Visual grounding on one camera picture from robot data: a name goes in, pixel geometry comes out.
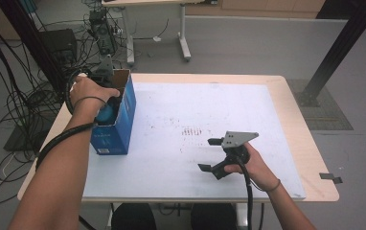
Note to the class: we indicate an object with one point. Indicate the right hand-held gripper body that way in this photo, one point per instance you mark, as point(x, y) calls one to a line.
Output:
point(235, 140)

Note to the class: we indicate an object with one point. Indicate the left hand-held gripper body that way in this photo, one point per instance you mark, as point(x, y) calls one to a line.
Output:
point(106, 72)

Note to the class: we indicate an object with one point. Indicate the blue cardboard box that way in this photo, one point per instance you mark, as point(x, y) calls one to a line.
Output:
point(120, 134)

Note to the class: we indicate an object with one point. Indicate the person's left hand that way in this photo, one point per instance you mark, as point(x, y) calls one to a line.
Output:
point(88, 89)

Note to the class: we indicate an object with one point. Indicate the person's right hand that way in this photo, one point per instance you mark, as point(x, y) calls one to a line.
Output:
point(257, 169)

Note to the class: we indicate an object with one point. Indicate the white-legged desk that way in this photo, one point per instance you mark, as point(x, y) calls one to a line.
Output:
point(130, 41)

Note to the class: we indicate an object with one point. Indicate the person's right leg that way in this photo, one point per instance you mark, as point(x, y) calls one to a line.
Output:
point(214, 218)

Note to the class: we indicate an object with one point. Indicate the person's leg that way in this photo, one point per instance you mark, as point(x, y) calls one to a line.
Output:
point(214, 218)
point(133, 218)

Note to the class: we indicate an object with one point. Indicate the black equipment box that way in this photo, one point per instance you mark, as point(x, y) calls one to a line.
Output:
point(59, 44)

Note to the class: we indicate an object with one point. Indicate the white plug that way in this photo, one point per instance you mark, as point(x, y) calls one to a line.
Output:
point(156, 38)

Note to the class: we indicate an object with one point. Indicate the wooden table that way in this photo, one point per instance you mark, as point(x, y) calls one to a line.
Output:
point(308, 134)

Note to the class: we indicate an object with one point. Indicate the grey floor mat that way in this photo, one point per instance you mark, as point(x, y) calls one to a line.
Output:
point(328, 115)

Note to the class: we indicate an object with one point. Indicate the person's left leg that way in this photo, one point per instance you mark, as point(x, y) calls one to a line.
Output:
point(133, 218)

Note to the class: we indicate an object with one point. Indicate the black tape piece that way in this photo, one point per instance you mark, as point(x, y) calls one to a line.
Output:
point(329, 176)

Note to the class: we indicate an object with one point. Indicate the wooden cabinet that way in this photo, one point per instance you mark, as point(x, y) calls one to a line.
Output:
point(267, 8)

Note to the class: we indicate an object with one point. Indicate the black metal post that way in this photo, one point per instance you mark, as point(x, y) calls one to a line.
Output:
point(34, 41)
point(340, 41)

